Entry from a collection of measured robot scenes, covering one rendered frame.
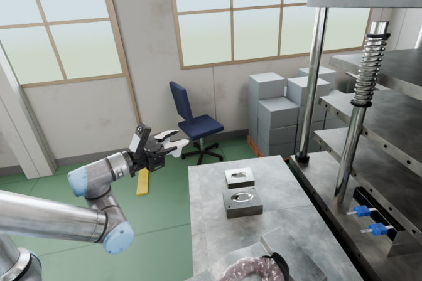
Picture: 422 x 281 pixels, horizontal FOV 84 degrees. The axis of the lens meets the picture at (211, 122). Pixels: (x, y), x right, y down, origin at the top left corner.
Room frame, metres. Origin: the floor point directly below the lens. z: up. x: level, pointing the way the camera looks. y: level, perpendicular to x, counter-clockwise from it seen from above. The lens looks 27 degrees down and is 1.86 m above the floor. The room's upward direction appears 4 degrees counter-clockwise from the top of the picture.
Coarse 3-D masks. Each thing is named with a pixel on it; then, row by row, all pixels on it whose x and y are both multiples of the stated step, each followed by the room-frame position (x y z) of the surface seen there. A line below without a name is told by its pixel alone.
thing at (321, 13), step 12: (324, 12) 1.37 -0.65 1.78; (324, 24) 1.37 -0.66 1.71; (324, 36) 1.39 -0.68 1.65; (420, 36) 1.46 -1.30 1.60; (312, 48) 1.40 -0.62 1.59; (312, 60) 1.39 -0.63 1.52; (312, 72) 1.38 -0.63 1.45; (312, 84) 1.37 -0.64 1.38; (312, 96) 1.37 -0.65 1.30; (312, 108) 1.37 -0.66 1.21; (300, 144) 1.39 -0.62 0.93; (300, 156) 1.38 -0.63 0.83
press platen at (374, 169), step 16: (320, 144) 1.28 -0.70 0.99; (336, 144) 1.20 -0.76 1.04; (368, 144) 1.17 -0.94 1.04; (336, 160) 1.10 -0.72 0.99; (368, 160) 1.02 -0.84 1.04; (384, 160) 1.01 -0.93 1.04; (352, 176) 0.96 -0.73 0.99; (368, 176) 0.90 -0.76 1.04; (384, 176) 0.89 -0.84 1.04; (400, 176) 0.88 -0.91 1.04; (416, 176) 0.87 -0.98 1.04; (368, 192) 0.84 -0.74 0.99; (384, 192) 0.79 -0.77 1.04; (400, 192) 0.78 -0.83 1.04; (416, 192) 0.77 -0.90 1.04; (400, 208) 0.69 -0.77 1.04; (416, 208) 0.68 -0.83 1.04; (416, 224) 0.61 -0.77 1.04
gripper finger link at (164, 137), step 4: (164, 132) 0.72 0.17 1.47; (168, 132) 0.72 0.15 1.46; (172, 132) 0.73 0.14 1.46; (176, 132) 0.74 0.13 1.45; (156, 136) 0.70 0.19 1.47; (160, 136) 0.70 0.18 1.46; (164, 136) 0.70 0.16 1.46; (168, 136) 0.72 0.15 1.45; (160, 140) 0.69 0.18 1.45; (164, 140) 0.72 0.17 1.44; (168, 140) 0.73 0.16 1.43; (164, 144) 0.72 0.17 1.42
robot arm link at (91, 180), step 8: (104, 160) 0.57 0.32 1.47; (80, 168) 0.54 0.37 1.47; (88, 168) 0.54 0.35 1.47; (96, 168) 0.54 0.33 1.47; (104, 168) 0.54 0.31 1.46; (72, 176) 0.51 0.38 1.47; (80, 176) 0.51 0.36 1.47; (88, 176) 0.52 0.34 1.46; (96, 176) 0.52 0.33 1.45; (104, 176) 0.53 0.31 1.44; (112, 176) 0.54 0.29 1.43; (72, 184) 0.49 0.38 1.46; (80, 184) 0.50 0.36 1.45; (88, 184) 0.50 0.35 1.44; (96, 184) 0.51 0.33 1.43; (104, 184) 0.53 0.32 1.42; (80, 192) 0.49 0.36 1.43; (88, 192) 0.51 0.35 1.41; (96, 192) 0.51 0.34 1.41; (104, 192) 0.52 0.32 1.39
